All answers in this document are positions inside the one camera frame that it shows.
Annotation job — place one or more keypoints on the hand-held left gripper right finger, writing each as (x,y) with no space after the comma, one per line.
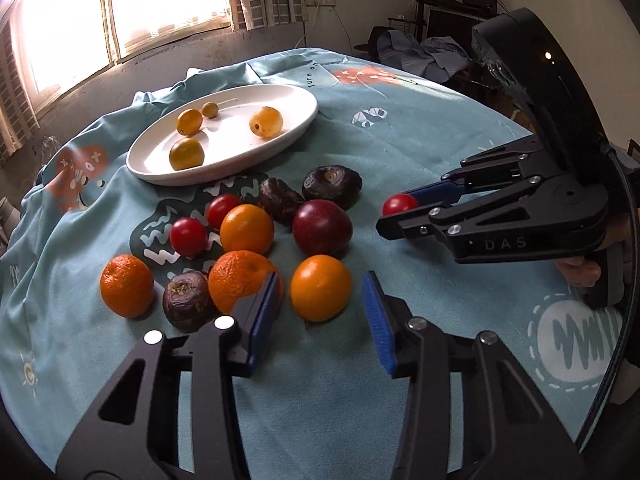
(378,325)

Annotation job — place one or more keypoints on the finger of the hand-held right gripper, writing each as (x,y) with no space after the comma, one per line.
(440,190)
(400,227)

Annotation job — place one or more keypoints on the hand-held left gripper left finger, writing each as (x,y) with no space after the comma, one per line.
(262,320)

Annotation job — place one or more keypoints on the red cherry tomato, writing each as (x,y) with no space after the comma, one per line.
(397,205)
(223,209)
(188,236)

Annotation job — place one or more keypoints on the person's right hand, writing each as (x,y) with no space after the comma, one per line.
(580,271)

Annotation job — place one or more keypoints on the bumpy tangerine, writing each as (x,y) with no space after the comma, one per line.
(237,280)
(127,286)

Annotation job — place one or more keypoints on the teal printed tablecloth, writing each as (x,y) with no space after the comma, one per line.
(425,130)

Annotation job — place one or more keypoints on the smooth orange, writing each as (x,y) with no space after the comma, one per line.
(247,229)
(321,287)

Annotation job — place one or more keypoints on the dark red plum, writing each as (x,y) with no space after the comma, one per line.
(321,227)

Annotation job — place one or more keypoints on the blue clothing pile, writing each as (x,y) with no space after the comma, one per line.
(425,52)

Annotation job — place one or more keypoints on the dark monitor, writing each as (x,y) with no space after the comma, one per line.
(450,22)

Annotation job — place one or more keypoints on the greenish yellow cherry tomato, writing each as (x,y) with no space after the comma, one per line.
(186,154)

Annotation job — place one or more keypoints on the white oval plate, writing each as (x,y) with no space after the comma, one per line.
(232,110)

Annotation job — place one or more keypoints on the tiny yellow cherry tomato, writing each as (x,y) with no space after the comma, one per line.
(210,109)

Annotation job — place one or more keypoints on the bright window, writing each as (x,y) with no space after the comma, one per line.
(150,5)

